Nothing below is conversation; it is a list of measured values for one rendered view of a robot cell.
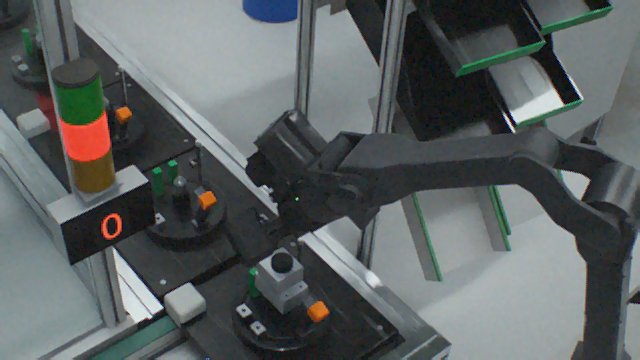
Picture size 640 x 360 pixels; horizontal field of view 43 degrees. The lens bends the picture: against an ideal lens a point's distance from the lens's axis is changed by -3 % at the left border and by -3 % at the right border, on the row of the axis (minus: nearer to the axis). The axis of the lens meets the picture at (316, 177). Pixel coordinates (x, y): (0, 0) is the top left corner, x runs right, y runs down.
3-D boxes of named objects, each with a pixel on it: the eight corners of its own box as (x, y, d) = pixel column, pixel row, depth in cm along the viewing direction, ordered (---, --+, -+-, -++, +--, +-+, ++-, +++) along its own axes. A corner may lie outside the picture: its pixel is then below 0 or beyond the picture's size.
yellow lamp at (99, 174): (123, 181, 96) (118, 150, 93) (85, 199, 94) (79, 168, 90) (102, 158, 99) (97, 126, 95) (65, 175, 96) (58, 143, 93)
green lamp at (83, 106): (113, 114, 89) (108, 78, 86) (72, 132, 87) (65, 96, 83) (91, 91, 92) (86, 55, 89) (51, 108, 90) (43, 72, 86)
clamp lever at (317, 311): (314, 330, 114) (330, 312, 108) (303, 338, 113) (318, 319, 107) (299, 309, 115) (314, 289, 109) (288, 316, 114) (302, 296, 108)
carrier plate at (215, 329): (397, 338, 120) (399, 329, 118) (264, 428, 108) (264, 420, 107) (294, 239, 133) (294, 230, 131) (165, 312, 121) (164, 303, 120)
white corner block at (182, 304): (208, 317, 121) (207, 300, 118) (182, 332, 119) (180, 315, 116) (190, 297, 123) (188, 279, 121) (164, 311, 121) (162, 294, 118)
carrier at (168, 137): (202, 151, 147) (199, 95, 138) (80, 209, 135) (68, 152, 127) (133, 84, 160) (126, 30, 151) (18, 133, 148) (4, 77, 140)
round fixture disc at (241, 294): (350, 325, 119) (351, 316, 117) (271, 375, 112) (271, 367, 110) (289, 265, 126) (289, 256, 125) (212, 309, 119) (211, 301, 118)
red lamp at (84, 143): (118, 149, 93) (113, 115, 89) (78, 167, 90) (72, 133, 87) (97, 126, 95) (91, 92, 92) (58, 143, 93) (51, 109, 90)
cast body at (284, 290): (308, 300, 115) (310, 267, 110) (282, 315, 113) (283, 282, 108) (270, 263, 119) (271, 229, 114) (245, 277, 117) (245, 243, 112)
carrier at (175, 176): (288, 234, 134) (290, 177, 125) (159, 305, 122) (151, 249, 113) (203, 152, 147) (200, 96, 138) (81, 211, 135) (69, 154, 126)
